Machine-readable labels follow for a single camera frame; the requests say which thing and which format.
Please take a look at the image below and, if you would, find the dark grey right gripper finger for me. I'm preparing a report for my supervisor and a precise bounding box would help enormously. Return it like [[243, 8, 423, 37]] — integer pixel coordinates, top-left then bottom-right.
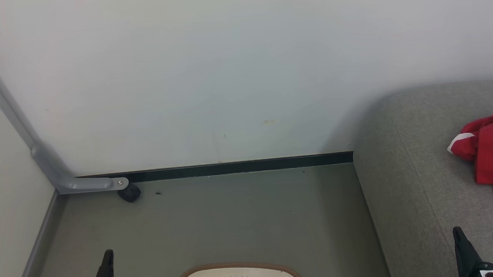
[[452, 225, 487, 277]]

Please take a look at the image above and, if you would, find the grey fabric sofa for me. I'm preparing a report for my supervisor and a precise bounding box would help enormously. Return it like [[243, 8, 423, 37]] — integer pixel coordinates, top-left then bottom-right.
[[348, 79, 493, 277]]

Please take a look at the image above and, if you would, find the grey skirting strip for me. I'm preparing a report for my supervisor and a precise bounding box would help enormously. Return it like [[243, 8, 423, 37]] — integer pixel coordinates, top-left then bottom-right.
[[3, 189, 72, 277]]

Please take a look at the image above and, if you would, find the black caster wheel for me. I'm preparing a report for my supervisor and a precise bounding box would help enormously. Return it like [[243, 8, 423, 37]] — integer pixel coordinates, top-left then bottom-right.
[[117, 182, 142, 204]]

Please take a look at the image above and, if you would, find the grey metal stand leg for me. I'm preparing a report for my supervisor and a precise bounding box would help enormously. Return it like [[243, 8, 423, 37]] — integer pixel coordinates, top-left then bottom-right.
[[0, 19, 129, 198]]

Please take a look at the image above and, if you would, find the black skirting strip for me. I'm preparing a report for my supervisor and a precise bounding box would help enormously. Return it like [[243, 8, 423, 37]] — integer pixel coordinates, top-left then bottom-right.
[[76, 150, 355, 186]]

